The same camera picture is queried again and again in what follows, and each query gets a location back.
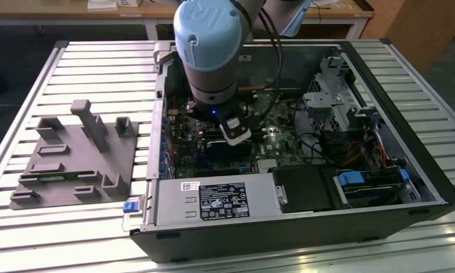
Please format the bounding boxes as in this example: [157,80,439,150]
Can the black plastic drive cover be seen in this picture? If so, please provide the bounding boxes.
[268,166,344,214]

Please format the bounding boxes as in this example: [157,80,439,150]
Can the black graphics card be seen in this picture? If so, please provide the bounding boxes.
[203,139,253,160]

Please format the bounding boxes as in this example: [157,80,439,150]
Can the installed RAM stick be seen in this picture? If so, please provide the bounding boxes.
[203,127,265,135]
[203,131,267,140]

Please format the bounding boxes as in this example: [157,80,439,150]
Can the green motherboard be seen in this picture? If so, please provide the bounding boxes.
[163,90,315,180]

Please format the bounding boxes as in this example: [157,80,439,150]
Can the silver heatsink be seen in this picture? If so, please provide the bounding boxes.
[257,159,280,173]

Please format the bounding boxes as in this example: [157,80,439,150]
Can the metal disk bay cage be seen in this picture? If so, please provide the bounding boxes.
[301,55,380,133]

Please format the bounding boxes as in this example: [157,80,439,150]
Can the grey power supply unit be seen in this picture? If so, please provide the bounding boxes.
[151,173,285,228]

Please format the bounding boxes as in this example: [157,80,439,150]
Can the grey parts rack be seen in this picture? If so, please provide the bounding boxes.
[8,99,141,211]

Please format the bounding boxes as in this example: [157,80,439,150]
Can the hard disk in blue carrier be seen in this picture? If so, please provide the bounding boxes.
[335,170,407,205]

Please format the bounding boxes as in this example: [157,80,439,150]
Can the green RAM stick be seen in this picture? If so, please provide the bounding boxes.
[37,175,80,181]

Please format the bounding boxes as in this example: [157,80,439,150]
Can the black PC case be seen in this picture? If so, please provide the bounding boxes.
[127,39,455,264]

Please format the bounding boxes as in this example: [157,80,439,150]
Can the wooden desk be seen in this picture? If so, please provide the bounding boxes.
[0,0,375,40]

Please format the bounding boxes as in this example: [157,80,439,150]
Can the wooden cabinet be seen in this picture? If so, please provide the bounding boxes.
[359,0,455,73]

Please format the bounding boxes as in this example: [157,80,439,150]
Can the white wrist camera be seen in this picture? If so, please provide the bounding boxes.
[219,112,252,148]

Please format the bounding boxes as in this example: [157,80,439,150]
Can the grey case handle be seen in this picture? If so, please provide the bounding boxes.
[152,42,175,64]

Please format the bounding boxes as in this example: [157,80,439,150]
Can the black wire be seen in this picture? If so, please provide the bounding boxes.
[297,132,338,167]

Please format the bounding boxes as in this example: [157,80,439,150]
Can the coloured wire bundle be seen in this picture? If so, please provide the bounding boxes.
[340,142,387,168]

